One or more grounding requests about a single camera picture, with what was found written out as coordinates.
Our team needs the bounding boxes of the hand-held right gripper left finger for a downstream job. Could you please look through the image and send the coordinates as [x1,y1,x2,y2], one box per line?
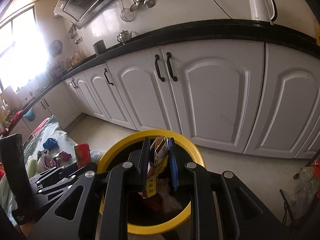
[27,137,152,240]

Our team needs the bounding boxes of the printed blanket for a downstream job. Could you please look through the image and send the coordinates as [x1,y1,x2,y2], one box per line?
[0,115,106,218]

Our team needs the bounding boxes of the black wire frame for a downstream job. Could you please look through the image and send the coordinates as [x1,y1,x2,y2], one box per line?
[279,189,296,228]

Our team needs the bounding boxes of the black canister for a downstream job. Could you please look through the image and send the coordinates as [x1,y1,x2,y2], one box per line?
[93,40,107,56]

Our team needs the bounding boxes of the white electric kettle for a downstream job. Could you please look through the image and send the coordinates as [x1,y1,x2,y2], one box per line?
[247,0,278,26]

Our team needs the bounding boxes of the red drink can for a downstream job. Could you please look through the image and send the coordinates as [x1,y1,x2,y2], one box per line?
[74,143,92,169]

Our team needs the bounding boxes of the black bin with yellow rim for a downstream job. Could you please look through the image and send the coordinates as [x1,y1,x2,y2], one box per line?
[96,129,206,235]

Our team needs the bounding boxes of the clear crumpled plastic wrapper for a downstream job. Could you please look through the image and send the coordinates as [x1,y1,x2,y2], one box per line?
[157,177,185,214]

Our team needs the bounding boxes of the red cloth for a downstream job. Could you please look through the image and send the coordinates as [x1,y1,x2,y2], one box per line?
[10,109,25,123]

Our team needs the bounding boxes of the white cabinet door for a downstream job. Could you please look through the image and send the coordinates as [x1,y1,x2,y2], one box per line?
[63,76,108,121]
[106,46,182,134]
[83,62,137,129]
[244,42,320,159]
[160,42,267,154]

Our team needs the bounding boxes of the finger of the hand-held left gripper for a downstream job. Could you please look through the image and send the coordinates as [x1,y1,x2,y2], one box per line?
[29,162,98,188]
[32,173,85,208]

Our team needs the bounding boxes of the range hood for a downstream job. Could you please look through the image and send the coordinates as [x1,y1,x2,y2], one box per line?
[53,0,118,29]

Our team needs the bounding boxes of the white plastic wrapper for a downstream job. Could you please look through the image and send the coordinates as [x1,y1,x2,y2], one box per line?
[37,149,51,169]

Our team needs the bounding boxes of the round wall plate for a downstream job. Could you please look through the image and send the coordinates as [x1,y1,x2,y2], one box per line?
[48,40,63,57]

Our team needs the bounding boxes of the blue crumpled cloth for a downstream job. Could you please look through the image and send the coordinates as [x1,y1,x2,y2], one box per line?
[43,138,58,151]

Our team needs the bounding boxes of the blue hanging bowl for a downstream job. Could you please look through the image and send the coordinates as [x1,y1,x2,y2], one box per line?
[23,107,35,121]

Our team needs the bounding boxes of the hanging wall rack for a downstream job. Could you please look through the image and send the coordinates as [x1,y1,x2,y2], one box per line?
[68,24,83,44]

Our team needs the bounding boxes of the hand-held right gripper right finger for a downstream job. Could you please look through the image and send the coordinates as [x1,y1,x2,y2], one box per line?
[168,137,298,240]

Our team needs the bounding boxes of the black countertop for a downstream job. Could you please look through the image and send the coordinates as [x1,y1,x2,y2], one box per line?
[15,19,320,121]

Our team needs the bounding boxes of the group of condiment bottles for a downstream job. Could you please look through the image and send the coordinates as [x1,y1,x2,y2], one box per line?
[59,50,84,68]

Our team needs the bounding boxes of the purple shiny snack wrapper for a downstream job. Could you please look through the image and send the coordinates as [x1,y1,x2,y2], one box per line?
[53,151,73,167]

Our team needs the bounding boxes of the black cabinet handle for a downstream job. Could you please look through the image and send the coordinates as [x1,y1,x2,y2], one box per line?
[154,54,165,82]
[104,68,114,86]
[166,52,178,82]

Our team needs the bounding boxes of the pale green wrapper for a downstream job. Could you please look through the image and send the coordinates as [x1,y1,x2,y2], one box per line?
[26,155,42,179]

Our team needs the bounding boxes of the metal teapot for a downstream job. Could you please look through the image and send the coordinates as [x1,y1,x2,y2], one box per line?
[117,30,133,44]

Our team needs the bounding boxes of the clear plastic bag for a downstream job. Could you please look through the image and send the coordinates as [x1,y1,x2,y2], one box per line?
[285,165,320,228]

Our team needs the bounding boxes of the yellow and white paper carton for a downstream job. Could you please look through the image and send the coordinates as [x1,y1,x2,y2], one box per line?
[139,136,171,199]

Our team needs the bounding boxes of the window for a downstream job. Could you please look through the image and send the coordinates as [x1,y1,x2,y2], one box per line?
[0,5,48,93]

